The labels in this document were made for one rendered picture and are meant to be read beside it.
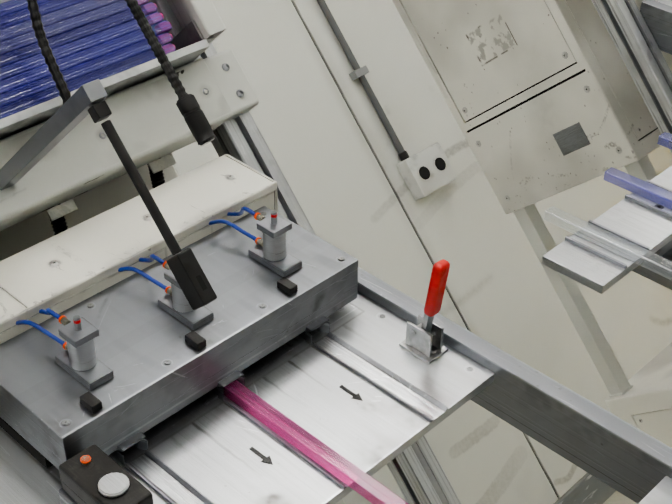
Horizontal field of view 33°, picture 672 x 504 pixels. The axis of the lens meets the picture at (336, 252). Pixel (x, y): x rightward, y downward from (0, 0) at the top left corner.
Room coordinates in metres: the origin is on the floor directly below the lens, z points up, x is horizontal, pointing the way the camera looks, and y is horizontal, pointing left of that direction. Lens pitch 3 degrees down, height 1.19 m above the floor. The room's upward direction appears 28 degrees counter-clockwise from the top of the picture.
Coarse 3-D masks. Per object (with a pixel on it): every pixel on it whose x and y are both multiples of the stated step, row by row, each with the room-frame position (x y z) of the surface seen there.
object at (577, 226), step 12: (552, 216) 1.15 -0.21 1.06; (564, 216) 1.14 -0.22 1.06; (564, 228) 1.14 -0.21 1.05; (576, 228) 1.13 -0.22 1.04; (588, 228) 1.12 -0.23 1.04; (600, 228) 1.12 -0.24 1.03; (588, 240) 1.12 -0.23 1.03; (600, 240) 1.11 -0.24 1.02; (612, 240) 1.11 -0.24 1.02; (624, 240) 1.11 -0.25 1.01; (624, 252) 1.10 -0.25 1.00; (636, 252) 1.09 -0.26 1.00; (648, 252) 1.09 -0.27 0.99; (648, 264) 1.08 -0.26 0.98; (660, 264) 1.07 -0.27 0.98
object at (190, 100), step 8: (184, 96) 1.01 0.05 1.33; (192, 96) 1.01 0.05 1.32; (176, 104) 1.01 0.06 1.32; (184, 104) 1.01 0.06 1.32; (192, 104) 1.01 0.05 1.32; (184, 112) 1.01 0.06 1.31; (192, 112) 1.01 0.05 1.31; (200, 112) 1.01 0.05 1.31; (192, 120) 1.01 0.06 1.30; (200, 120) 1.01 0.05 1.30; (192, 128) 1.01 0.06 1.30; (200, 128) 1.01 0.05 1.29; (208, 128) 1.01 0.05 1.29; (200, 136) 1.01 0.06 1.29; (208, 136) 1.01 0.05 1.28; (200, 144) 1.01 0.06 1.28
